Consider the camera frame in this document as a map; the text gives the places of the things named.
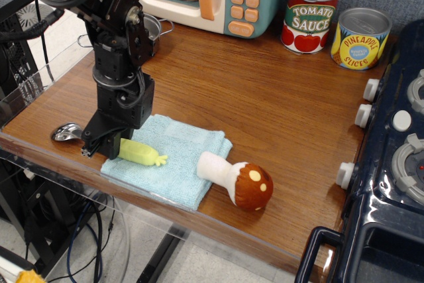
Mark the light blue folded cloth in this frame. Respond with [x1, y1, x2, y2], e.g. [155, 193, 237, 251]
[101, 115, 233, 210]

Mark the tomato sauce can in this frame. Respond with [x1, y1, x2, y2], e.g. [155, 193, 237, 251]
[281, 0, 339, 54]

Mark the black desk at left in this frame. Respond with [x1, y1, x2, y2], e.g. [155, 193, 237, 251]
[1, 0, 37, 99]

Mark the clear acrylic table guard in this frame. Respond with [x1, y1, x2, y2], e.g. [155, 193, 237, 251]
[0, 49, 332, 272]

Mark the dark blue toy stove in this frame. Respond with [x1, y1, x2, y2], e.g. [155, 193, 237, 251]
[295, 20, 423, 282]

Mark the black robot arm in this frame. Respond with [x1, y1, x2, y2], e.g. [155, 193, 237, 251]
[1, 0, 154, 160]

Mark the pineapple slices can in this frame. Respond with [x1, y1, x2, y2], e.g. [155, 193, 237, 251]
[331, 7, 392, 71]

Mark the blue cable under table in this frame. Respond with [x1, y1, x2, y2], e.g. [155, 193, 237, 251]
[66, 193, 107, 283]

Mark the black cable under table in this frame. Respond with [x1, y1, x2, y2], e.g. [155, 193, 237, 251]
[46, 193, 117, 283]

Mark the black table leg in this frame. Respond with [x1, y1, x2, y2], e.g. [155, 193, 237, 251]
[136, 225, 188, 283]

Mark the yellow object at corner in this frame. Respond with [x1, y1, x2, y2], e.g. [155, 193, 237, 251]
[15, 270, 46, 283]

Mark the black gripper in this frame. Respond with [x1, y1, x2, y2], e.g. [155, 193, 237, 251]
[81, 70, 155, 160]

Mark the plush brown mushroom toy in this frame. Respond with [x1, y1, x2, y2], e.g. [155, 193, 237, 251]
[197, 152, 274, 211]

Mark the small steel pot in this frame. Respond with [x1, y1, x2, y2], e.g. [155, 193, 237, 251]
[77, 13, 175, 55]

